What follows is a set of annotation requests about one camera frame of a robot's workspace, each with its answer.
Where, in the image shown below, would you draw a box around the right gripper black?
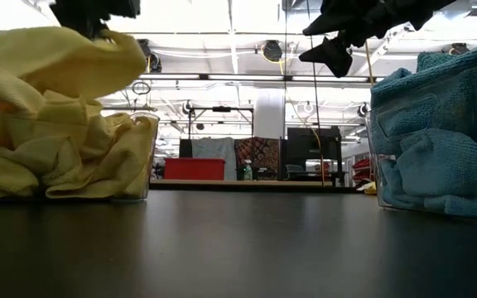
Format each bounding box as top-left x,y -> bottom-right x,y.
298,0 -> 421,79

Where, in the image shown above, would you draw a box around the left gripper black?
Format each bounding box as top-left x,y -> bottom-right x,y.
49,0 -> 142,41

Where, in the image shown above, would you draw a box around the teal microfiber towel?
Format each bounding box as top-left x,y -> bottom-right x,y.
369,36 -> 477,137

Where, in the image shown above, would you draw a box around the blue microfiber towel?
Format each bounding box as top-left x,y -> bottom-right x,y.
377,127 -> 477,220

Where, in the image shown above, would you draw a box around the clear plastic basket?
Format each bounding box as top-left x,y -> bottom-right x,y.
364,93 -> 477,223
0,110 -> 161,203

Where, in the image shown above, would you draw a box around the white column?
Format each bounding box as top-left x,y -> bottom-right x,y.
254,89 -> 287,140

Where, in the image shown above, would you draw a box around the black cabinet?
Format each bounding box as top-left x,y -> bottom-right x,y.
285,126 -> 344,184

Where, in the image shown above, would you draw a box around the red shelf bins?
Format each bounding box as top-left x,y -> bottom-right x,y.
351,156 -> 373,184

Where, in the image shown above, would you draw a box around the patterned tapestry cloth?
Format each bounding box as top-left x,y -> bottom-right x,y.
234,136 -> 282,180

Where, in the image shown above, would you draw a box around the small black box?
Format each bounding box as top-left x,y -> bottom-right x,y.
178,137 -> 194,159

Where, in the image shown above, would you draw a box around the grey hanging cloth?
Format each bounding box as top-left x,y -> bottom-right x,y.
190,137 -> 238,181

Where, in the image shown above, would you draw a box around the red storage bin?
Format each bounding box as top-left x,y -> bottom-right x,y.
163,156 -> 226,181

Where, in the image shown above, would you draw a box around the orange hanging cable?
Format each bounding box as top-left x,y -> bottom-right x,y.
364,39 -> 375,79

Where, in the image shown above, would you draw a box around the black ceiling cable reel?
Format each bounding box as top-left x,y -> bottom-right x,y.
136,37 -> 164,75
262,40 -> 284,64

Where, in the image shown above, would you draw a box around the black hanging cable loop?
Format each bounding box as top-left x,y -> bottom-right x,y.
131,79 -> 152,96

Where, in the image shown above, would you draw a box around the black metal frame stand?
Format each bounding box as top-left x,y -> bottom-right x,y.
186,105 -> 256,140

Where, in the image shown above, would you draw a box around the black table frame rail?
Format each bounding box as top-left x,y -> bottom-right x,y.
149,184 -> 358,195

